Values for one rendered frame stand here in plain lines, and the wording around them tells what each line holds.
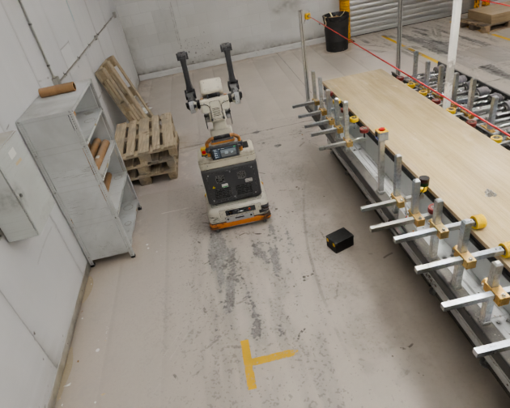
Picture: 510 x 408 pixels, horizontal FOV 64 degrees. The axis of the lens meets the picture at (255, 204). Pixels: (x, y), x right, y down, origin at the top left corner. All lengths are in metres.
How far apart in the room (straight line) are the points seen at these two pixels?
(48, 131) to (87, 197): 0.65
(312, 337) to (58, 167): 2.47
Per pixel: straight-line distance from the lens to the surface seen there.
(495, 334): 2.39
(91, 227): 4.10
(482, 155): 3.37
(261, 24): 9.91
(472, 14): 10.41
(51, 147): 3.75
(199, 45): 9.85
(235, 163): 3.87
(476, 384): 3.06
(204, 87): 4.02
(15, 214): 3.02
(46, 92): 4.14
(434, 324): 3.28
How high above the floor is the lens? 2.52
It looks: 34 degrees down
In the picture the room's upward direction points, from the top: 11 degrees counter-clockwise
